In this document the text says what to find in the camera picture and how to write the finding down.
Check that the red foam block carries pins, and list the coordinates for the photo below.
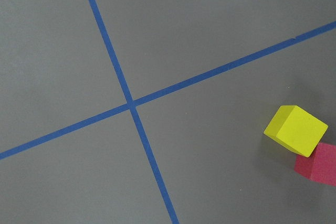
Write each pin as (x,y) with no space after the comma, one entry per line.
(319,166)

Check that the yellow foam block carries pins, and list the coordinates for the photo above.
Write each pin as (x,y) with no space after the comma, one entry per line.
(296,129)

